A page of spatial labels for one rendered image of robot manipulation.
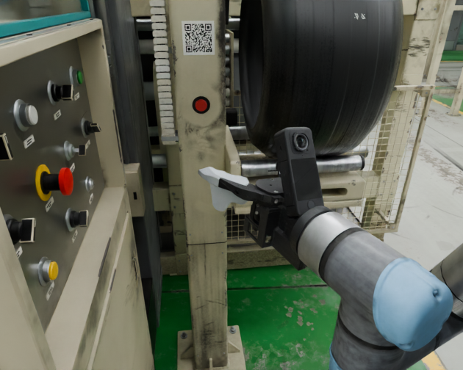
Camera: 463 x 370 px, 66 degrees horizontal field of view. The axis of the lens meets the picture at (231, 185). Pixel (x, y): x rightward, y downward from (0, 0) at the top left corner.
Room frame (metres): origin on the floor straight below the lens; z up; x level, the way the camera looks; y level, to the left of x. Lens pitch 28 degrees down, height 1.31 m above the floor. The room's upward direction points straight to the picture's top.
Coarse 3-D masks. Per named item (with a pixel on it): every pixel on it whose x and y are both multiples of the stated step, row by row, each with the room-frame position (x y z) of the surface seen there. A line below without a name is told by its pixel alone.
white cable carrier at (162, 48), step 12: (156, 0) 0.91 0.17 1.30; (156, 12) 0.91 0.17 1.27; (156, 24) 0.91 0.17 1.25; (156, 36) 0.91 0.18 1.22; (156, 48) 0.91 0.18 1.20; (168, 48) 0.93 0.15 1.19; (156, 60) 0.91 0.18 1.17; (168, 60) 0.91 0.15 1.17; (168, 72) 0.95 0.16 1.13; (168, 84) 0.95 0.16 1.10; (168, 96) 0.91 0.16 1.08; (168, 108) 0.91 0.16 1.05; (168, 120) 0.91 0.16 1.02; (168, 132) 0.91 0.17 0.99; (168, 144) 0.91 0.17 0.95
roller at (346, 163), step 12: (324, 156) 0.90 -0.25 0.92; (336, 156) 0.90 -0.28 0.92; (348, 156) 0.90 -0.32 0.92; (360, 156) 0.90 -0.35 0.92; (252, 168) 0.85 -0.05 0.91; (264, 168) 0.85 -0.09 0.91; (324, 168) 0.87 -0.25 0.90; (336, 168) 0.88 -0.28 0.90; (348, 168) 0.88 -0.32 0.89; (360, 168) 0.89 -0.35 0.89
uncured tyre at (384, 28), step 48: (288, 0) 0.79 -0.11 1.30; (336, 0) 0.78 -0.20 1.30; (384, 0) 0.80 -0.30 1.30; (240, 48) 1.20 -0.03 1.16; (288, 48) 0.76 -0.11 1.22; (336, 48) 0.75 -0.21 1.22; (384, 48) 0.77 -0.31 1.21; (288, 96) 0.75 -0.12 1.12; (336, 96) 0.76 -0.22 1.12; (384, 96) 0.78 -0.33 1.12; (336, 144) 0.82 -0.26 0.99
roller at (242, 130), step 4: (232, 128) 1.14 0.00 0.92; (236, 128) 1.14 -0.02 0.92; (240, 128) 1.14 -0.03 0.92; (244, 128) 1.14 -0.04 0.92; (232, 132) 1.13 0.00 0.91; (236, 132) 1.13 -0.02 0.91; (240, 132) 1.13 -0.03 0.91; (244, 132) 1.13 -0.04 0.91; (232, 136) 1.13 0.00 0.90; (236, 136) 1.13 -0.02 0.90; (240, 136) 1.13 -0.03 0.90; (244, 136) 1.13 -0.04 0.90
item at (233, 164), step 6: (228, 126) 1.08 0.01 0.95; (228, 132) 1.02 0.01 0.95; (228, 138) 0.97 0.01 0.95; (228, 144) 0.92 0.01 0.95; (228, 150) 0.88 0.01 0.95; (234, 150) 0.88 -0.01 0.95; (228, 156) 0.85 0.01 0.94; (234, 156) 0.84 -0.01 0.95; (228, 162) 0.85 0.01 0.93; (234, 162) 0.81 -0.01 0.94; (240, 162) 0.81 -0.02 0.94; (228, 168) 0.85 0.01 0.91; (234, 168) 0.81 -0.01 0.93; (240, 168) 0.81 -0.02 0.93; (234, 174) 0.81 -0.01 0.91; (240, 174) 0.81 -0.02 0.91
